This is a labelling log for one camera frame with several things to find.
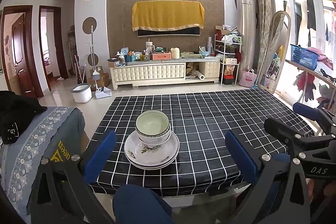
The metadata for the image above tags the plain white plate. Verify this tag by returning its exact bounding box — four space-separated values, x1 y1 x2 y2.
129 158 176 170

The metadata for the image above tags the cartoon print plate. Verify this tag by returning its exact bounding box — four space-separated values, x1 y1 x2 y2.
124 131 180 165

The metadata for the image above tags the floral patterned bowl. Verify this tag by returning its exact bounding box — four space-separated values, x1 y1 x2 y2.
135 110 171 136

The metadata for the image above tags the pink flower plate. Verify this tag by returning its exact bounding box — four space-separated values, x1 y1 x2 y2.
126 154 178 166

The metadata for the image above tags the cream white bowl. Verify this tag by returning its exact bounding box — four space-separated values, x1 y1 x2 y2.
137 131 171 146

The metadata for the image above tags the person's right hand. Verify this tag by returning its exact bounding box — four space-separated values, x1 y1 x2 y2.
307 178 335 219

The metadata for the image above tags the blue plastic basket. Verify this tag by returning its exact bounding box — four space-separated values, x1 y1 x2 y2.
290 44 318 71

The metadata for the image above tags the person's blue trouser knee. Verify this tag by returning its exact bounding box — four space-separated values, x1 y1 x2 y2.
112 184 174 224

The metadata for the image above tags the pink bag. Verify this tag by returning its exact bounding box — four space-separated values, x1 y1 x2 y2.
239 67 257 88

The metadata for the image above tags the black white checkered tablecloth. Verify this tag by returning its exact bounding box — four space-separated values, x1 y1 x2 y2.
91 89 314 197

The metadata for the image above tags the black garment on sofa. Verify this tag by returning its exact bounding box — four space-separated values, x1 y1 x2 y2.
0 90 47 144

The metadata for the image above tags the standing air conditioner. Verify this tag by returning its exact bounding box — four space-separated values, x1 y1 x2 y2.
237 0 256 77

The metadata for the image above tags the white mop bucket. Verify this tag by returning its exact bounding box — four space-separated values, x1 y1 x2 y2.
70 83 92 103

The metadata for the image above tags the white metal shelf rack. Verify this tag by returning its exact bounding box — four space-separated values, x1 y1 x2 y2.
214 34 242 85

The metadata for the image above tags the white dustpan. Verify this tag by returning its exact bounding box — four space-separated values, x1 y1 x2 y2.
92 70 112 100

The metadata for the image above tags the cream tufted TV cabinet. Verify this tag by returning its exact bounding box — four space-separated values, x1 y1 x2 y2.
109 57 221 90

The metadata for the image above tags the white paper roll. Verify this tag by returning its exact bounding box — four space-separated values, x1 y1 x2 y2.
194 71 205 80

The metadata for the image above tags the cardboard box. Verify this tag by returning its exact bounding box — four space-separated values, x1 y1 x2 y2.
87 73 110 91

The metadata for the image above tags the dark wooden door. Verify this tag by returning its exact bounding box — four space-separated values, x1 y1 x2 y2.
11 13 36 98

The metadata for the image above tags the cream plastic jug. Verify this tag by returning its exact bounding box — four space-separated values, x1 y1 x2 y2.
170 47 180 59

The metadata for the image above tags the pink storage box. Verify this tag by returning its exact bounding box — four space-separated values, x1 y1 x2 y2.
152 52 171 60

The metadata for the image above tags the yellow cloth covered TV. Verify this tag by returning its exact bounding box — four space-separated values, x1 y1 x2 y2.
131 0 205 36

